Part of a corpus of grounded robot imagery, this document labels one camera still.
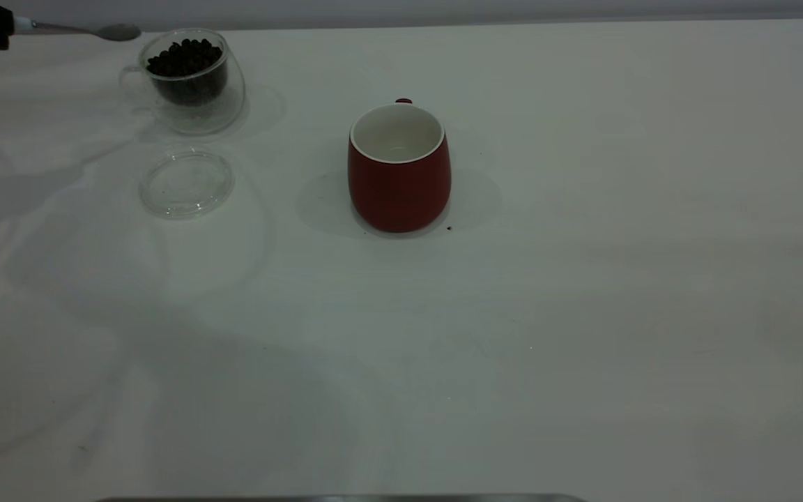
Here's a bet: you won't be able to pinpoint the spoon with pale blue handle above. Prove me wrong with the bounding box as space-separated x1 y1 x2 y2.
13 17 142 42

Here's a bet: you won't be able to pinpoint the red ceramic mug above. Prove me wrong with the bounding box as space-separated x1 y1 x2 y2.
347 98 452 234

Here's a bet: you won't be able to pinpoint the coffee beans in glass cup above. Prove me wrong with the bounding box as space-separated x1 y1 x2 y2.
146 38 228 107

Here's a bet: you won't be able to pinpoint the clear double-wall glass cup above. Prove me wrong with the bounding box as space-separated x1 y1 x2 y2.
119 28 246 136

